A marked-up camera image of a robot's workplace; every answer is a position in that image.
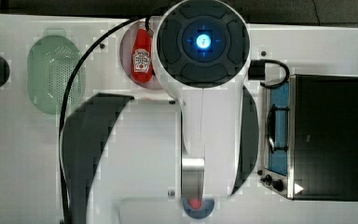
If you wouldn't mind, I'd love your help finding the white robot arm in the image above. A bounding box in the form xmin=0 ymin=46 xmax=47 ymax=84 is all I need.
xmin=86 ymin=0 xmax=251 ymax=224

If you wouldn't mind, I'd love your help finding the black toaster oven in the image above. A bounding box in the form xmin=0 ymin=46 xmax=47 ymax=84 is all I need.
xmin=261 ymin=75 xmax=358 ymax=202

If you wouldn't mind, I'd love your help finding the red ketchup bottle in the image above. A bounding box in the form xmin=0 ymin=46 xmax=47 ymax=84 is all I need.
xmin=131 ymin=21 xmax=153 ymax=83

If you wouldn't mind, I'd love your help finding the grey round plate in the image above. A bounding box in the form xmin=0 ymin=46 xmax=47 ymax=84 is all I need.
xmin=119 ymin=19 xmax=162 ymax=91

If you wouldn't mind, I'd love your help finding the strawberry in blue bowl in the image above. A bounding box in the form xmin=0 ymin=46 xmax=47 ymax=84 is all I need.
xmin=188 ymin=199 xmax=202 ymax=210

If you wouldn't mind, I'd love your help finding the blue bowl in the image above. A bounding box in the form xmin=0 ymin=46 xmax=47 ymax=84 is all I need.
xmin=182 ymin=199 xmax=215 ymax=219

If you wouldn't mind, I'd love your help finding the green plastic colander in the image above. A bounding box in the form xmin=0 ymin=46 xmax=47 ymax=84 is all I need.
xmin=27 ymin=28 xmax=81 ymax=115

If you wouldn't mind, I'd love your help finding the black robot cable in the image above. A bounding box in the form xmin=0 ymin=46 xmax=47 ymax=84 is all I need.
xmin=58 ymin=12 xmax=169 ymax=224

